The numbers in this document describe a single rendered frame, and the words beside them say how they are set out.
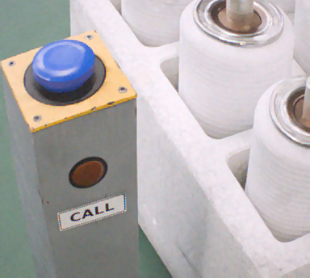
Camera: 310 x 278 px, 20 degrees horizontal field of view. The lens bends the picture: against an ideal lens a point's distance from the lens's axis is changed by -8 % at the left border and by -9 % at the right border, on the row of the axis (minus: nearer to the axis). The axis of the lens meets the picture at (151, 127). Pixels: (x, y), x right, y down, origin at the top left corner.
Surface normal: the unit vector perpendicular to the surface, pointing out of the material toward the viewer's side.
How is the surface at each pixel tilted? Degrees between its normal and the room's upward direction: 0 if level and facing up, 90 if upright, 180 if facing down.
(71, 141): 90
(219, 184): 0
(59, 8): 0
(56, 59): 0
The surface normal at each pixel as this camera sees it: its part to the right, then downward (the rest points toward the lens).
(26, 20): 0.00, -0.70
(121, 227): 0.42, 0.65
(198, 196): -0.91, 0.30
